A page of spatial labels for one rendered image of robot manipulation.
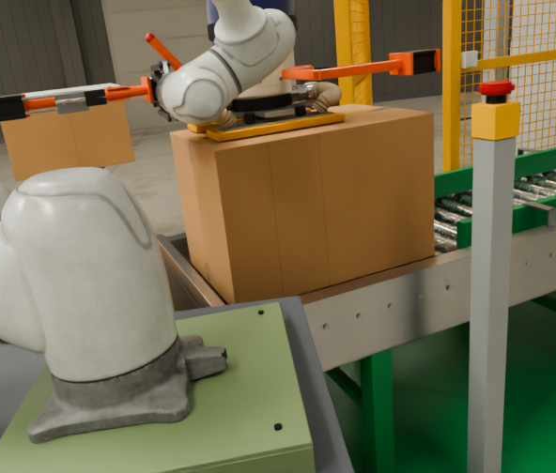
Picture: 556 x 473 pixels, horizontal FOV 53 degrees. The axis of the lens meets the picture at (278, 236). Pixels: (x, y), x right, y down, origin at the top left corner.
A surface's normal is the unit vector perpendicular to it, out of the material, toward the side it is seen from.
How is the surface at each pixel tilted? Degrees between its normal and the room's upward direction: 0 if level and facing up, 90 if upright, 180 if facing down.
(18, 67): 90
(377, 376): 90
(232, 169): 90
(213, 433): 4
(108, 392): 82
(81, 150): 90
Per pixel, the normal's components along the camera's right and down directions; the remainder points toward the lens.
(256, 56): 0.47, 0.53
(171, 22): 0.10, 0.32
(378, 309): 0.41, 0.26
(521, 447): -0.10, -0.94
